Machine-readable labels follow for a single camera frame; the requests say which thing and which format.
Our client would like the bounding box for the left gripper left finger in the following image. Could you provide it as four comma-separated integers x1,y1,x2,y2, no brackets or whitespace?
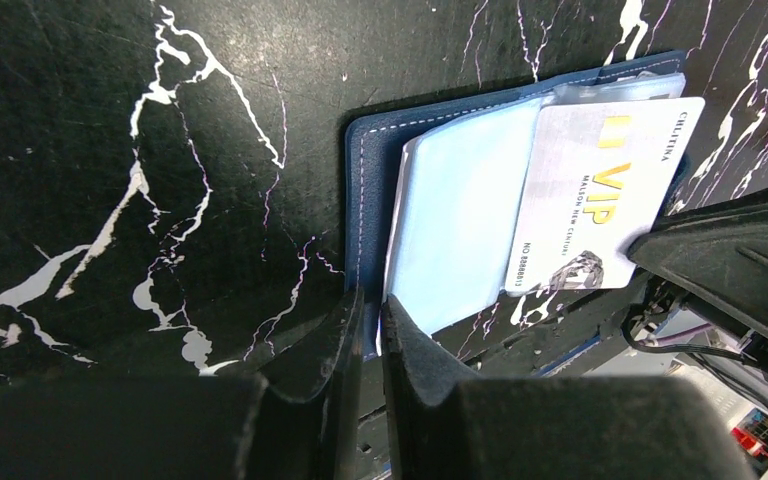
0,290,364,479

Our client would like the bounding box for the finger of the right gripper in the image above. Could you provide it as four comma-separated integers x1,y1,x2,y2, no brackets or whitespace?
627,188,768,339

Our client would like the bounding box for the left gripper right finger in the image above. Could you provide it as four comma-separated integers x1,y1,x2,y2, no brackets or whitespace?
381,297,749,479

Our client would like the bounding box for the silver VIP card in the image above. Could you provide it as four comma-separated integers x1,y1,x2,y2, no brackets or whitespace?
503,97,706,294

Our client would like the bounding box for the blue leather card holder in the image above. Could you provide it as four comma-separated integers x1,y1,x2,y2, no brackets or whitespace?
344,50,686,361

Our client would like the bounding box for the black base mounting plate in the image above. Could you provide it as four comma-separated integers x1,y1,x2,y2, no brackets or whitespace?
354,274,648,479

